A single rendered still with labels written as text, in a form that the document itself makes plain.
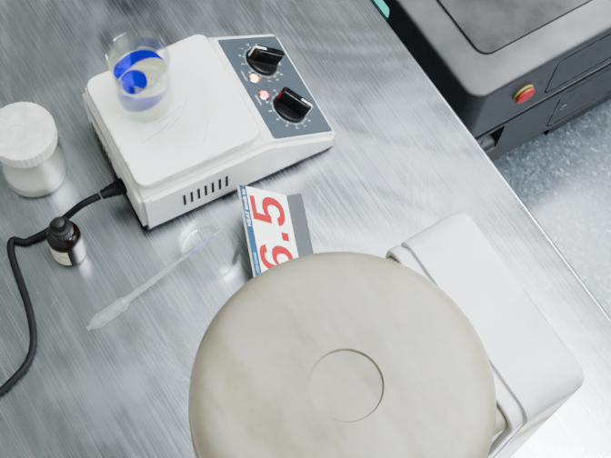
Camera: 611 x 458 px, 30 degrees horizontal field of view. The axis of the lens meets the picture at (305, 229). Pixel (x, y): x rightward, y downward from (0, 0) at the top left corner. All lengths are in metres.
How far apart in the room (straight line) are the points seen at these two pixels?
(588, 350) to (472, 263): 0.66
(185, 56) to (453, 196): 0.28
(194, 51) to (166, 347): 0.27
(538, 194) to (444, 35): 0.43
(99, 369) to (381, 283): 0.66
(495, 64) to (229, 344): 1.29
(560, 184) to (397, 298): 1.61
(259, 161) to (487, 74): 0.66
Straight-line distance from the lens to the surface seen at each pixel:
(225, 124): 1.01
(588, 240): 1.95
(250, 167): 1.03
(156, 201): 1.00
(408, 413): 0.37
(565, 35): 1.69
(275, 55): 1.08
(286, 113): 1.05
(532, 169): 1.98
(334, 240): 1.06
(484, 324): 0.40
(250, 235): 1.01
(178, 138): 1.00
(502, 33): 1.66
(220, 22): 1.17
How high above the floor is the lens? 1.72
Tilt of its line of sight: 66 degrees down
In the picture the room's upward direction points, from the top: 7 degrees clockwise
